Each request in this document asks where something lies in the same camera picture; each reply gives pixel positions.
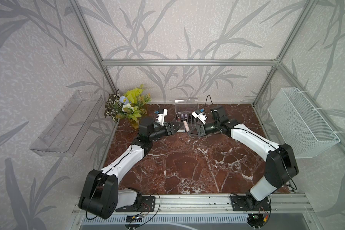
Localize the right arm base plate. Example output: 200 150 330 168
230 193 272 211

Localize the white wire mesh basket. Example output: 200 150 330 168
268 88 340 159

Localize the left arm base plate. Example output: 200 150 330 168
116 196 156 212

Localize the aluminium front rail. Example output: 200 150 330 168
71 193 315 216

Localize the clear acrylic lipstick organizer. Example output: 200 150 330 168
174 98 201 129

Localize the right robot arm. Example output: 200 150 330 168
188 106 299 206

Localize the clear plastic wall shelf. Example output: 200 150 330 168
30 90 104 157

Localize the artificial plant in vase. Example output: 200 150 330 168
104 84 151 129

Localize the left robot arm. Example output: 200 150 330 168
78 117 183 219

